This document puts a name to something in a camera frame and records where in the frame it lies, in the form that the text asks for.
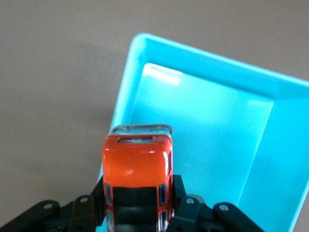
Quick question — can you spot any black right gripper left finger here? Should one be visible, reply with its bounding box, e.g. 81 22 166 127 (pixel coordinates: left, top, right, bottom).
0 177 107 232

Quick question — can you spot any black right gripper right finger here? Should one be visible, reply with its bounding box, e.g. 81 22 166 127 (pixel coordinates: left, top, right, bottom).
166 174 265 232

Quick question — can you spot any blue plastic box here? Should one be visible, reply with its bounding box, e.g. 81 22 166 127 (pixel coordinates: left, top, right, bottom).
96 32 309 232

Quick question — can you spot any orange toy bus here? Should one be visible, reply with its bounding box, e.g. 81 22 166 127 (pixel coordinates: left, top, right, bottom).
102 123 175 232

